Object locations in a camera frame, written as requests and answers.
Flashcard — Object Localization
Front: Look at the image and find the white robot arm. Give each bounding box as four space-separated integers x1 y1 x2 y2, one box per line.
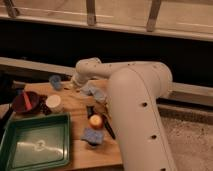
71 58 177 171

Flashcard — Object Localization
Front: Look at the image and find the small blue cup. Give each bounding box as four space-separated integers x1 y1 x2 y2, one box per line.
49 75 62 91

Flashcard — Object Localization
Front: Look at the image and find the white paper cup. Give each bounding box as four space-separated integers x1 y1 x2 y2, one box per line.
45 95 63 113

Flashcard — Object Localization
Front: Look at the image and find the light blue cloth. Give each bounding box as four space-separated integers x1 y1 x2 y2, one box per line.
80 84 107 103

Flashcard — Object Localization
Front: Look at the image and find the small black object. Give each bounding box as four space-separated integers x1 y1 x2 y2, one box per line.
86 106 94 119

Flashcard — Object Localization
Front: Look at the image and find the red yellow apple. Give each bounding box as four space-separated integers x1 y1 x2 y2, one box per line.
89 115 103 129

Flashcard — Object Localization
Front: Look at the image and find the red spatula in bowl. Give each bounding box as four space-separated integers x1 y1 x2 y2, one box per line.
23 91 32 110

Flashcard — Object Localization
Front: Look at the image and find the blue sponge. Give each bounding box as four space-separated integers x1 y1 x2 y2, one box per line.
81 128 104 146

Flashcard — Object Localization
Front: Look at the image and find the dark red bowl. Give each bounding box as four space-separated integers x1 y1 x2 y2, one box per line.
12 91 39 114

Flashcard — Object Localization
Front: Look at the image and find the green plastic tray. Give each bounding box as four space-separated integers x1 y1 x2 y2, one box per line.
0 114 70 171

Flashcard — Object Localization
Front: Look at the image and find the black handled knife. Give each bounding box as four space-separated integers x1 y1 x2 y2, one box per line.
102 115 116 140

